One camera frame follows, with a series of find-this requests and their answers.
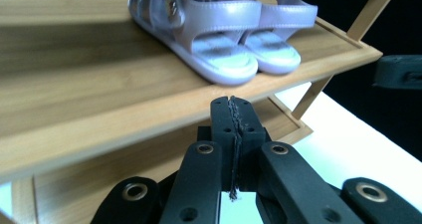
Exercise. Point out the wooden three-tier shoe rack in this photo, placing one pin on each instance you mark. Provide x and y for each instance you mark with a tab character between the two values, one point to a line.
83	94

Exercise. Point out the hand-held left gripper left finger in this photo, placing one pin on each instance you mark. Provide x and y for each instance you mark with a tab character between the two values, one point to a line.
224	124

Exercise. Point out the pink child sandal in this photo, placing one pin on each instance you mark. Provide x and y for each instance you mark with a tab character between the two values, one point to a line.
215	16
285	16

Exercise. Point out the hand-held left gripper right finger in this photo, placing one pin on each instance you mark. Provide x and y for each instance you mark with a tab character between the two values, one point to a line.
250	131

